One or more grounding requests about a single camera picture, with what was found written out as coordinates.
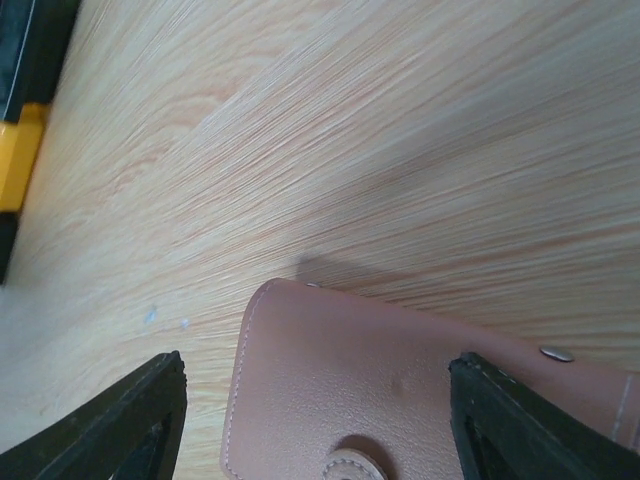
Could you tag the black bin right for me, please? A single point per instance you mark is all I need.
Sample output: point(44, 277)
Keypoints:
point(35, 35)

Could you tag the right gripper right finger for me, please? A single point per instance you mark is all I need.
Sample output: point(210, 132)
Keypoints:
point(504, 430)

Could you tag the black bin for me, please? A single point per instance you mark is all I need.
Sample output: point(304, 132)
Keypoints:
point(35, 35)
point(9, 224)

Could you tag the yellow bin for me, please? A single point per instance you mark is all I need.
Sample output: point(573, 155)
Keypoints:
point(20, 144)

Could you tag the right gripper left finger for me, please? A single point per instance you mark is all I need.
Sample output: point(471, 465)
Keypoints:
point(131, 430)

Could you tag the black bin left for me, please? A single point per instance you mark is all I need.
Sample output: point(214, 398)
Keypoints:
point(9, 224)

